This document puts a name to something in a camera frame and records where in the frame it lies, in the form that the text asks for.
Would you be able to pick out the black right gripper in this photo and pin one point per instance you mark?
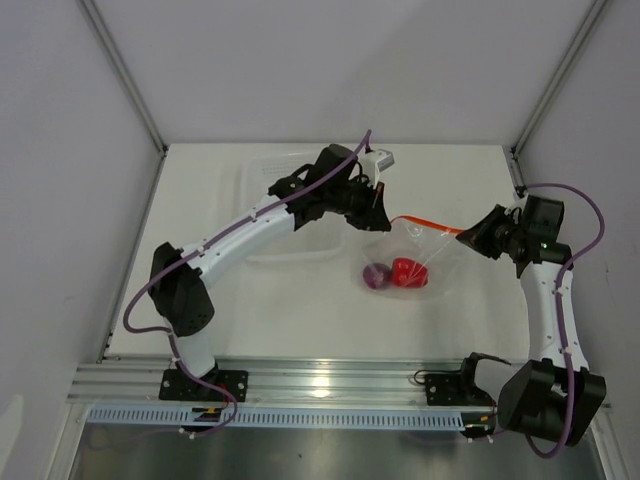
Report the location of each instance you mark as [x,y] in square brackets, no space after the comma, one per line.
[477,237]

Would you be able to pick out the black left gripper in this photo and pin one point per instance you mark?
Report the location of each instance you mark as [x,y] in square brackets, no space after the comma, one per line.
[372,217]

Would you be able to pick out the clear zip bag red zipper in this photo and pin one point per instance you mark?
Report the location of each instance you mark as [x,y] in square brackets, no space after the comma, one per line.
[429,243]

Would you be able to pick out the purple red onion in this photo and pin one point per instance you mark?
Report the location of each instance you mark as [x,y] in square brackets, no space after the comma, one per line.
[377,276]

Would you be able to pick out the red bell pepper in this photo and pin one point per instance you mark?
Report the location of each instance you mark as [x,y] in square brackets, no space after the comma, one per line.
[408,273]

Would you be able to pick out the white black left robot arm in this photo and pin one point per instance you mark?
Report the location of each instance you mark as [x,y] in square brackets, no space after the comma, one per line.
[339,182]

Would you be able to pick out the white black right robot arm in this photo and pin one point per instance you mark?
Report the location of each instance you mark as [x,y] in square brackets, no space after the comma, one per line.
[554,395]

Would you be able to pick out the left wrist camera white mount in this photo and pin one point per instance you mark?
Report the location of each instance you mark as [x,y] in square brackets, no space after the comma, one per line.
[374,163]

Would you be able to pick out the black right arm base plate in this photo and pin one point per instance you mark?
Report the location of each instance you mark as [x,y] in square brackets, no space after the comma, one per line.
[451,388]

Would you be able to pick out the white slotted cable duct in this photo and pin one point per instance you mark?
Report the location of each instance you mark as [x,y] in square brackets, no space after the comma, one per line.
[413,420]

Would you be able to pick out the right aluminium frame post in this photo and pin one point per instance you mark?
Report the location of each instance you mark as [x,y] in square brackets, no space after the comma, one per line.
[568,60]

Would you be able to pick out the aluminium frame post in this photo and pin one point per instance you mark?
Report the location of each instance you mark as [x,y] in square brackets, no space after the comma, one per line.
[568,60]
[120,70]

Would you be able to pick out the aluminium front rail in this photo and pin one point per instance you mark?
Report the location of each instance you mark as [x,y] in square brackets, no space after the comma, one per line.
[268,382]

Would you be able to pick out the left aluminium frame post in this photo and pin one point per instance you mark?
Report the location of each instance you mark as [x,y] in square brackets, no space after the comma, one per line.
[120,70]

